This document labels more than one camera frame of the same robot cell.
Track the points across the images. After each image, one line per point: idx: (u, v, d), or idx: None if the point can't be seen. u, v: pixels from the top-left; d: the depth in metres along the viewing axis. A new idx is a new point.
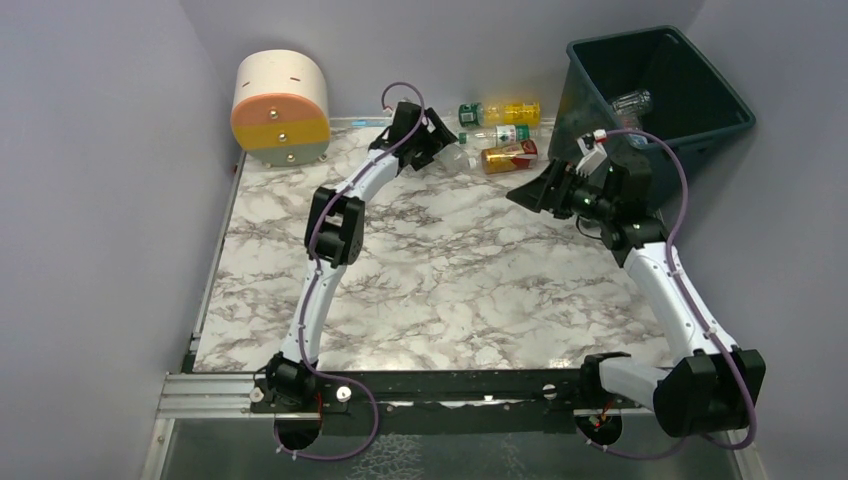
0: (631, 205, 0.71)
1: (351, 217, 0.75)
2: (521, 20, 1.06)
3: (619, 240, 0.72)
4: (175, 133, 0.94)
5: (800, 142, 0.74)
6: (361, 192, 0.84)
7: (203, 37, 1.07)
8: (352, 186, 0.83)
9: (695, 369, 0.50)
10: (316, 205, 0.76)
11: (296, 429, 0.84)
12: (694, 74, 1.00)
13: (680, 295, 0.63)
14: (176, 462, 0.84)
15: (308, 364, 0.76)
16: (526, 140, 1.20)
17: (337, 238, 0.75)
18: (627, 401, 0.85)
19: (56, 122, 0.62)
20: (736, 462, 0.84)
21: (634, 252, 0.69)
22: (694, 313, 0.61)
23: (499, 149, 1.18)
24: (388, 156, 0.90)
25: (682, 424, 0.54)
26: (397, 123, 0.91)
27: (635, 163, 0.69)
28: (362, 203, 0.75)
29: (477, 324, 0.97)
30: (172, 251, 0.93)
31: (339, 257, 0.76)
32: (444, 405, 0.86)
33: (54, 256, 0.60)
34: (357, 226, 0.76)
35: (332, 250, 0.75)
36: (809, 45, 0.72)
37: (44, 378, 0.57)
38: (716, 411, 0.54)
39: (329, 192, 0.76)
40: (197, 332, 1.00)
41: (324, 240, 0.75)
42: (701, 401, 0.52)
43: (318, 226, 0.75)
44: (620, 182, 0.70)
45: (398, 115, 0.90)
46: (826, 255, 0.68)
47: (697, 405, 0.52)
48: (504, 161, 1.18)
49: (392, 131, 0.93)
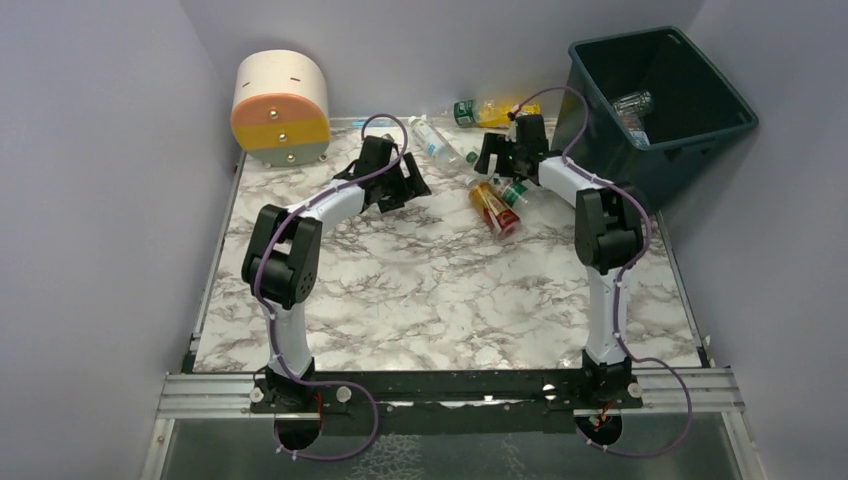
0: (535, 144, 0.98)
1: (302, 241, 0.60)
2: (521, 20, 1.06)
3: (531, 169, 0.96)
4: (175, 132, 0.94)
5: (801, 142, 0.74)
6: (320, 215, 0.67)
7: (202, 37, 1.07)
8: (308, 207, 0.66)
9: (586, 195, 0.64)
10: (260, 227, 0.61)
11: (296, 429, 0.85)
12: (696, 74, 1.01)
13: (569, 171, 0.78)
14: (176, 462, 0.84)
15: (298, 379, 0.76)
16: (510, 213, 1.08)
17: (285, 268, 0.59)
18: (628, 402, 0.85)
19: (55, 122, 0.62)
20: (736, 463, 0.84)
21: (541, 165, 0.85)
22: (582, 176, 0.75)
23: (490, 193, 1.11)
24: (353, 186, 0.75)
25: (595, 255, 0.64)
26: (366, 157, 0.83)
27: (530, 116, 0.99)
28: (317, 222, 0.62)
29: (477, 324, 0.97)
30: (172, 251, 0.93)
31: (290, 293, 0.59)
32: (444, 405, 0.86)
33: (54, 255, 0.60)
34: (310, 253, 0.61)
35: (280, 284, 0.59)
36: (809, 45, 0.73)
37: (44, 378, 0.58)
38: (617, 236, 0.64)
39: (278, 210, 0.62)
40: (197, 332, 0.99)
41: (269, 273, 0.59)
42: (600, 224, 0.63)
43: (265, 256, 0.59)
44: (522, 129, 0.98)
45: (367, 148, 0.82)
46: (827, 255, 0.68)
47: (599, 227, 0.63)
48: (480, 203, 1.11)
49: (359, 166, 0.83)
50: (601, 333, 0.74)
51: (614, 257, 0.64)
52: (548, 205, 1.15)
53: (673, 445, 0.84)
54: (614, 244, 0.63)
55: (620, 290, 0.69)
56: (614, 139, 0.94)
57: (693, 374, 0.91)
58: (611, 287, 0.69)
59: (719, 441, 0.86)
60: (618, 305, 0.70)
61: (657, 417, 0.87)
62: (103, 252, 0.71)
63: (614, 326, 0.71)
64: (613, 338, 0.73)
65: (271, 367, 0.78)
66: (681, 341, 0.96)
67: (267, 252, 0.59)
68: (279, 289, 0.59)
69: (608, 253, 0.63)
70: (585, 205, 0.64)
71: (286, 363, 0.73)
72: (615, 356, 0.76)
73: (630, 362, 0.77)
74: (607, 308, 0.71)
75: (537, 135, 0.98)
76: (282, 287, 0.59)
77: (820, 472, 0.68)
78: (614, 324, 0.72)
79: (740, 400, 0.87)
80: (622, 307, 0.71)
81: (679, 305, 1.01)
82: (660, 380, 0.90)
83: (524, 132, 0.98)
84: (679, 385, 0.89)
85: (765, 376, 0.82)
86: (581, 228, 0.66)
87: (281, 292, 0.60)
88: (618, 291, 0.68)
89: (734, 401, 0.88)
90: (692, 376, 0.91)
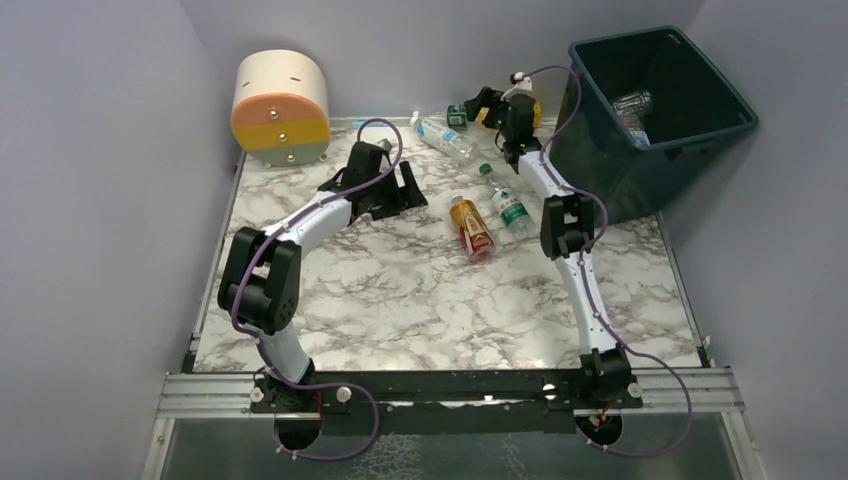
0: (522, 133, 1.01)
1: (281, 266, 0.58)
2: (521, 20, 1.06)
3: (511, 158, 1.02)
4: (175, 133, 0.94)
5: (801, 142, 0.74)
6: (300, 236, 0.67)
7: (203, 37, 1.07)
8: (287, 229, 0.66)
9: (551, 205, 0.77)
10: (237, 252, 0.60)
11: (296, 429, 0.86)
12: (696, 74, 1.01)
13: (542, 171, 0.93)
14: (176, 462, 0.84)
15: (298, 386, 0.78)
16: (485, 236, 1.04)
17: (263, 294, 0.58)
18: (628, 402, 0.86)
19: (55, 121, 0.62)
20: (736, 462, 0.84)
21: (520, 158, 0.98)
22: (551, 178, 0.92)
23: (470, 214, 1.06)
24: (338, 200, 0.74)
25: (553, 248, 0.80)
26: (354, 165, 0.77)
27: (523, 104, 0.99)
28: (295, 247, 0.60)
29: (478, 324, 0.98)
30: (171, 251, 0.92)
31: (267, 320, 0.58)
32: (444, 405, 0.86)
33: (54, 255, 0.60)
34: (290, 277, 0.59)
35: (258, 309, 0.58)
36: (810, 46, 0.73)
37: (43, 380, 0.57)
38: (571, 234, 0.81)
39: (254, 234, 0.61)
40: (197, 332, 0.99)
41: (246, 300, 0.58)
42: (559, 227, 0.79)
43: (242, 282, 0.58)
44: (515, 117, 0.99)
45: (354, 156, 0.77)
46: (827, 254, 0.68)
47: (557, 230, 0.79)
48: (458, 221, 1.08)
49: (347, 174, 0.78)
50: (583, 317, 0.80)
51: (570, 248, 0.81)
52: None
53: (672, 446, 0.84)
54: (569, 240, 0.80)
55: (586, 272, 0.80)
56: (614, 139, 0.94)
57: (693, 374, 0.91)
58: (578, 270, 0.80)
59: (719, 441, 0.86)
60: (588, 287, 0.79)
61: (657, 417, 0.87)
62: (103, 252, 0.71)
63: (591, 305, 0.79)
64: (596, 318, 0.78)
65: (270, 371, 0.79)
66: (681, 341, 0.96)
67: (243, 279, 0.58)
68: (258, 316, 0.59)
69: (564, 247, 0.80)
70: (549, 212, 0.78)
71: (282, 372, 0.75)
72: (605, 344, 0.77)
73: (623, 351, 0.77)
74: (580, 289, 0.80)
75: (525, 126, 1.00)
76: (260, 313, 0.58)
77: (821, 472, 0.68)
78: (592, 304, 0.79)
79: (739, 400, 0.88)
80: (594, 290, 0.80)
81: (679, 305, 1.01)
82: (660, 380, 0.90)
83: (515, 119, 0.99)
84: (679, 385, 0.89)
85: (764, 376, 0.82)
86: (546, 226, 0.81)
87: (260, 318, 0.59)
88: (584, 272, 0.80)
89: (734, 401, 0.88)
90: (692, 376, 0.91)
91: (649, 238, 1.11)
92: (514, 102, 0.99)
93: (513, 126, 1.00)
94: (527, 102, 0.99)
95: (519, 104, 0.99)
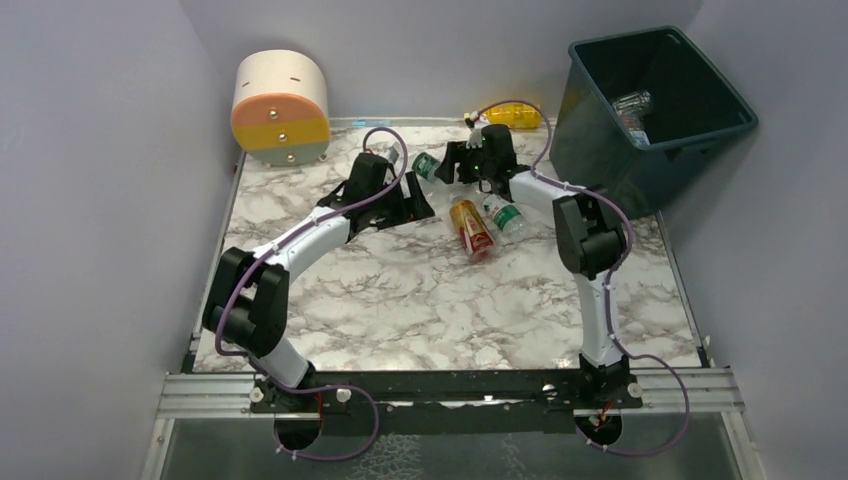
0: (505, 159, 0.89)
1: (266, 292, 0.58)
2: (520, 20, 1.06)
3: (502, 188, 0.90)
4: (175, 134, 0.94)
5: (800, 142, 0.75)
6: (290, 258, 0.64)
7: (203, 37, 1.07)
8: (277, 251, 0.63)
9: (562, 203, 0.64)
10: (224, 273, 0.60)
11: (296, 429, 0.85)
12: (695, 74, 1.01)
13: (540, 182, 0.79)
14: (176, 462, 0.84)
15: (294, 390, 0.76)
16: (485, 236, 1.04)
17: (248, 319, 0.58)
18: (628, 402, 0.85)
19: (56, 122, 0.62)
20: (735, 463, 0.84)
21: (511, 181, 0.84)
22: (553, 185, 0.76)
23: (470, 214, 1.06)
24: (336, 218, 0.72)
25: (581, 261, 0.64)
26: (356, 178, 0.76)
27: (495, 128, 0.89)
28: (282, 273, 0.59)
29: (477, 324, 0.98)
30: (171, 251, 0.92)
31: (252, 345, 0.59)
32: (444, 405, 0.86)
33: (55, 254, 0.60)
34: (275, 303, 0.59)
35: (241, 334, 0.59)
36: (810, 44, 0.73)
37: (43, 379, 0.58)
38: (599, 238, 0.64)
39: (241, 255, 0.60)
40: (197, 332, 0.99)
41: (231, 324, 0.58)
42: (581, 230, 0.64)
43: (227, 306, 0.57)
44: (492, 145, 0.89)
45: (357, 168, 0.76)
46: (826, 254, 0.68)
47: (579, 234, 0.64)
48: (457, 222, 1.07)
49: (349, 187, 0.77)
50: (596, 334, 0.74)
51: (600, 258, 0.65)
52: None
53: (669, 445, 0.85)
54: (597, 245, 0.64)
55: (610, 293, 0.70)
56: (615, 139, 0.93)
57: (693, 374, 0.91)
58: (601, 292, 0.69)
59: (719, 442, 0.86)
60: (609, 307, 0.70)
61: (657, 417, 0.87)
62: (104, 249, 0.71)
63: (607, 327, 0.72)
64: (609, 338, 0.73)
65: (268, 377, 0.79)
66: (681, 341, 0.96)
67: (228, 303, 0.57)
68: (243, 339, 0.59)
69: (592, 255, 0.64)
70: (562, 214, 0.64)
71: (281, 379, 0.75)
72: (612, 357, 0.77)
73: (625, 361, 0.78)
74: (599, 310, 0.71)
75: (506, 151, 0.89)
76: (244, 338, 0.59)
77: (820, 471, 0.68)
78: (608, 325, 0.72)
79: (739, 400, 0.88)
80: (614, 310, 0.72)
81: (679, 306, 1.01)
82: (660, 380, 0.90)
83: (494, 148, 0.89)
84: (679, 385, 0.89)
85: (764, 376, 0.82)
86: (565, 237, 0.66)
87: (244, 341, 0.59)
88: (607, 294, 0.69)
89: (734, 401, 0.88)
90: (692, 376, 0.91)
91: (649, 238, 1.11)
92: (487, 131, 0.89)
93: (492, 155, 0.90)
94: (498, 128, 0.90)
95: (492, 131, 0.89)
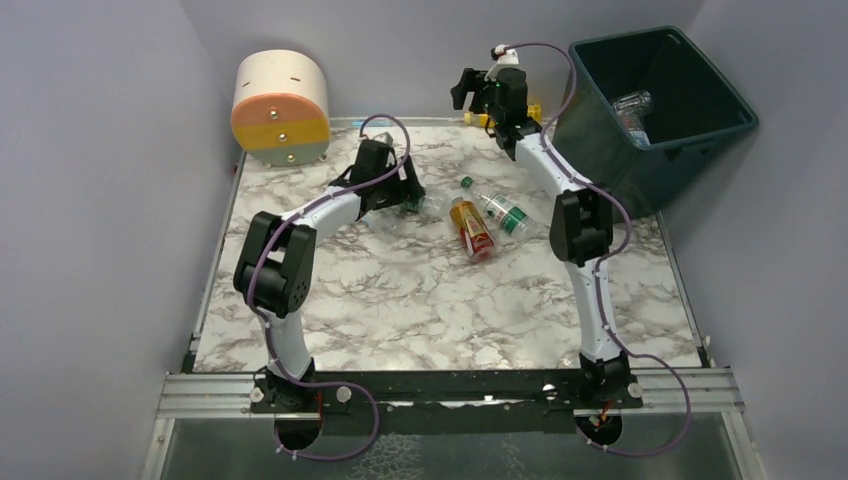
0: (514, 113, 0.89)
1: (298, 249, 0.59)
2: (520, 20, 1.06)
3: (506, 142, 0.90)
4: (175, 134, 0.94)
5: (800, 142, 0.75)
6: (316, 223, 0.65)
7: (203, 37, 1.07)
8: (301, 215, 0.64)
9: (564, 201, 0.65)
10: (254, 234, 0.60)
11: (296, 429, 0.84)
12: (696, 74, 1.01)
13: (547, 157, 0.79)
14: (176, 461, 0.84)
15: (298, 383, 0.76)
16: (485, 236, 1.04)
17: (279, 276, 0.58)
18: (628, 402, 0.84)
19: (56, 123, 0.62)
20: (736, 464, 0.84)
21: (518, 144, 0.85)
22: (561, 169, 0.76)
23: (471, 215, 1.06)
24: (349, 194, 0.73)
25: (570, 253, 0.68)
26: (362, 162, 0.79)
27: (514, 76, 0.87)
28: (311, 231, 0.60)
29: (477, 324, 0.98)
30: (171, 250, 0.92)
31: (281, 304, 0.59)
32: (444, 405, 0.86)
33: (55, 254, 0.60)
34: (304, 261, 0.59)
35: (272, 293, 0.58)
36: (809, 45, 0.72)
37: (44, 379, 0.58)
38: (590, 235, 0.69)
39: (271, 218, 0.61)
40: (198, 332, 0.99)
41: (262, 282, 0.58)
42: (575, 226, 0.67)
43: (258, 263, 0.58)
44: (505, 95, 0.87)
45: (362, 152, 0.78)
46: (826, 254, 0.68)
47: (574, 231, 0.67)
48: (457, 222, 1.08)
49: (355, 172, 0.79)
50: (591, 328, 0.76)
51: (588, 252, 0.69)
52: (548, 204, 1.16)
53: (669, 445, 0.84)
54: (587, 241, 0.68)
55: (600, 282, 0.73)
56: (614, 138, 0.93)
57: (693, 374, 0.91)
58: (591, 279, 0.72)
59: (719, 442, 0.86)
60: (601, 294, 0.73)
61: (657, 417, 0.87)
62: (104, 251, 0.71)
63: (601, 316, 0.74)
64: (604, 330, 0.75)
65: (271, 369, 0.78)
66: (681, 341, 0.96)
67: (260, 261, 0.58)
68: (272, 299, 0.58)
69: (581, 251, 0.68)
70: (563, 211, 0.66)
71: (285, 367, 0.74)
72: (610, 352, 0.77)
73: (625, 357, 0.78)
74: (592, 299, 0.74)
75: (517, 105, 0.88)
76: (275, 297, 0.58)
77: (820, 470, 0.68)
78: (601, 317, 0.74)
79: (739, 400, 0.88)
80: (606, 300, 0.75)
81: (679, 305, 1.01)
82: (660, 380, 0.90)
83: (506, 98, 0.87)
84: (679, 385, 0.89)
85: (764, 376, 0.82)
86: (558, 229, 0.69)
87: (275, 300, 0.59)
88: (598, 282, 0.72)
89: (734, 401, 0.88)
90: (692, 376, 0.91)
91: (649, 238, 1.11)
92: (503, 77, 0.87)
93: (503, 107, 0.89)
94: (517, 75, 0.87)
95: (509, 78, 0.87)
